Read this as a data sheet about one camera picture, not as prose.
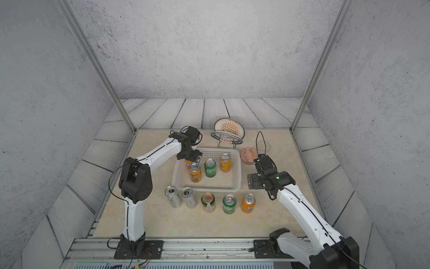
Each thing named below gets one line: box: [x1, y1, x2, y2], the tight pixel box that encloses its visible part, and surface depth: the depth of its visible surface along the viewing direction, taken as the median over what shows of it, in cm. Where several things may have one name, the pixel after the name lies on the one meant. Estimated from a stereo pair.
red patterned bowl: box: [239, 147, 258, 166], surface depth 106 cm
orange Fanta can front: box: [241, 192, 256, 214], surface depth 79 cm
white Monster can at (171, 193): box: [164, 185, 182, 208], surface depth 79 cm
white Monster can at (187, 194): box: [181, 186, 198, 210], surface depth 78 cm
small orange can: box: [189, 163, 203, 184], surface depth 89 cm
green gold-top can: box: [201, 191, 216, 213], surface depth 79 cm
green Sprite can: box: [222, 193, 237, 215], surface depth 79 cm
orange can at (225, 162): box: [220, 153, 232, 173], surface depth 93 cm
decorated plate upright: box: [213, 117, 246, 139], surface depth 104 cm
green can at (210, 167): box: [204, 158, 217, 178], surface depth 92 cm
